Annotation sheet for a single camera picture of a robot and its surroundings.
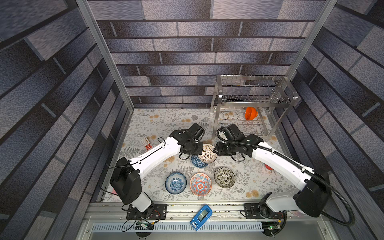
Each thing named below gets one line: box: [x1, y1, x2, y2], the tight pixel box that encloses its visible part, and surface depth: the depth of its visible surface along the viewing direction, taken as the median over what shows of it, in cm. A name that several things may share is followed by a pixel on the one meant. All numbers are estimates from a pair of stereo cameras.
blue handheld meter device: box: [190, 204, 213, 232], surface depth 70 cm
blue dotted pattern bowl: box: [191, 155, 209, 168], surface depth 91 cm
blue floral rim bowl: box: [165, 172, 187, 195], surface depth 83 cm
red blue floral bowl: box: [189, 172, 212, 197], surface depth 83 cm
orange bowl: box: [244, 106, 258, 121], surface depth 108 cm
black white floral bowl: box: [214, 166, 236, 189], surface depth 85 cm
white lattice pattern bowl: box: [198, 143, 218, 163], surface depth 84 cm
